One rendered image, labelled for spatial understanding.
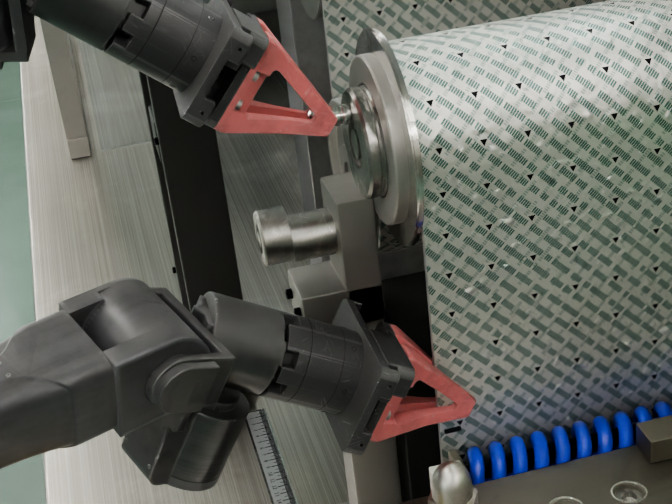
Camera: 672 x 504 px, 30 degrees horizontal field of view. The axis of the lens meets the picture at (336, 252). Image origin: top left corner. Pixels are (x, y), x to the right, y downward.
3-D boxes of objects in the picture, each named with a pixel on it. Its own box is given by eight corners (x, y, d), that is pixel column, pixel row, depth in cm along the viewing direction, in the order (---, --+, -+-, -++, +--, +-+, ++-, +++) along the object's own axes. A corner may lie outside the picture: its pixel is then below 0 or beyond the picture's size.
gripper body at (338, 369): (368, 461, 81) (263, 436, 78) (331, 379, 90) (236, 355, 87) (409, 377, 79) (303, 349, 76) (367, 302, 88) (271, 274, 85)
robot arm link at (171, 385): (170, 367, 71) (94, 286, 76) (102, 527, 74) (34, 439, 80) (317, 360, 79) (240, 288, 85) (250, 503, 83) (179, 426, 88)
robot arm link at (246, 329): (206, 314, 76) (193, 271, 81) (166, 407, 78) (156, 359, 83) (308, 342, 79) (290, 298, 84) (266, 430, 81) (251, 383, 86)
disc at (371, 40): (363, 187, 94) (346, -2, 86) (370, 186, 94) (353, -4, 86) (423, 287, 81) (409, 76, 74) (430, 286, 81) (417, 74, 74)
